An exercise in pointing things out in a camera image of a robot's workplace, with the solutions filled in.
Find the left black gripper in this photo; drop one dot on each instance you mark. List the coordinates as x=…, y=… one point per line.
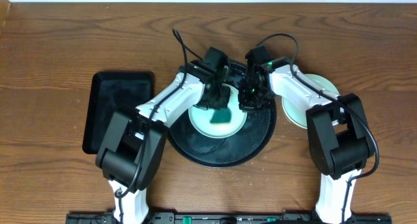
x=215, y=98

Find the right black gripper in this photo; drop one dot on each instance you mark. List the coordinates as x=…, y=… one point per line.
x=245, y=105

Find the green yellow sponge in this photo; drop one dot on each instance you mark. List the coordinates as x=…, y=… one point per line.
x=221, y=116

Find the light green plate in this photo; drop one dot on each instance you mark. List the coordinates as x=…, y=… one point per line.
x=200, y=118
x=321, y=81

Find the yellow plate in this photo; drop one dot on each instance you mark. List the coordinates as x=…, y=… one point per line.
x=296, y=116

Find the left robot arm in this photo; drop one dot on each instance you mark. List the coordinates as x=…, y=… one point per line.
x=131, y=150

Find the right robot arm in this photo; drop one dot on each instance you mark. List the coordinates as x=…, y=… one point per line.
x=339, y=138

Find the round black tray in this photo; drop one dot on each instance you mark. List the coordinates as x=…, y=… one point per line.
x=229, y=151

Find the rectangular black tray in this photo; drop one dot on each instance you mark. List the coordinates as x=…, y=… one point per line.
x=110, y=91

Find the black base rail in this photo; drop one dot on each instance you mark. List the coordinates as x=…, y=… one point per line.
x=190, y=218

